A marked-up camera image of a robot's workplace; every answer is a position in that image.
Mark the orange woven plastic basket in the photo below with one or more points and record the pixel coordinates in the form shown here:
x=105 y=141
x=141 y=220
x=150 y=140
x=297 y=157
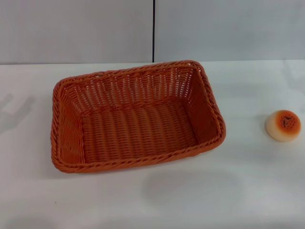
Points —
x=133 y=124

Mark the round toasted bread bun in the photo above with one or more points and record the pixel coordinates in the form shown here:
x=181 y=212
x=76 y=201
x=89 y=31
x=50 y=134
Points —
x=283 y=125

